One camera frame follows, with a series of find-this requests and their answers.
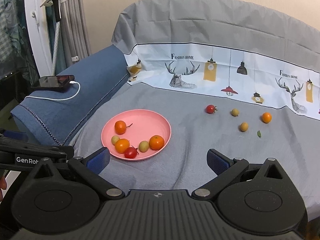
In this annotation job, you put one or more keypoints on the person's hand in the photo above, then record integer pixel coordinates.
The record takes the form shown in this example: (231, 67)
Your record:
(3, 186)

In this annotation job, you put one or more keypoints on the green-yellow longan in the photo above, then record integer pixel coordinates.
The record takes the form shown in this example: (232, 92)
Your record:
(143, 146)
(114, 139)
(235, 112)
(244, 126)

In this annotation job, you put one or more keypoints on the green-yellow longan top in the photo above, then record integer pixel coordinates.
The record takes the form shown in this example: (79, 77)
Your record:
(235, 112)

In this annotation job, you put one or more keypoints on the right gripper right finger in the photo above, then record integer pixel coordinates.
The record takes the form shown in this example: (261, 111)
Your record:
(228, 172)

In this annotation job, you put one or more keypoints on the small orange mandarin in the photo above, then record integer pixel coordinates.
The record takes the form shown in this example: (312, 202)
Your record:
(156, 142)

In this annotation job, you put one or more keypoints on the pink round plate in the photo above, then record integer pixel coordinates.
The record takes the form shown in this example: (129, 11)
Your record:
(142, 125)

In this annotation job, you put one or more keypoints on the small orange with stem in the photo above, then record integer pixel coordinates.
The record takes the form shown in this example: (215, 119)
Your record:
(120, 127)

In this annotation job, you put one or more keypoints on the white door frame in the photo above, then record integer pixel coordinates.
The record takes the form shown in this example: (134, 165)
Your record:
(38, 35)

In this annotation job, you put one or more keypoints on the small orange kumquat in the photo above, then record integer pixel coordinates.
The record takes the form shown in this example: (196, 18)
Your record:
(121, 145)

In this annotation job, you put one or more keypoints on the black smartphone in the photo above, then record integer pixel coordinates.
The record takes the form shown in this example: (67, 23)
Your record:
(54, 83)

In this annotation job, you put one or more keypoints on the red cherry tomato with stem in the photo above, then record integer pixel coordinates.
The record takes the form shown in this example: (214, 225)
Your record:
(131, 153)

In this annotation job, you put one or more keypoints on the grey curtain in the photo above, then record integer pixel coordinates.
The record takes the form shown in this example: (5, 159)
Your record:
(74, 31)

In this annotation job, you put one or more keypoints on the blue sofa armrest cover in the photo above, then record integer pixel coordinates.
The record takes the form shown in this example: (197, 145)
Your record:
(54, 118)

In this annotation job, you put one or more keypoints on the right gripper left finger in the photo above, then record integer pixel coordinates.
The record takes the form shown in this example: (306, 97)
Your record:
(88, 170)

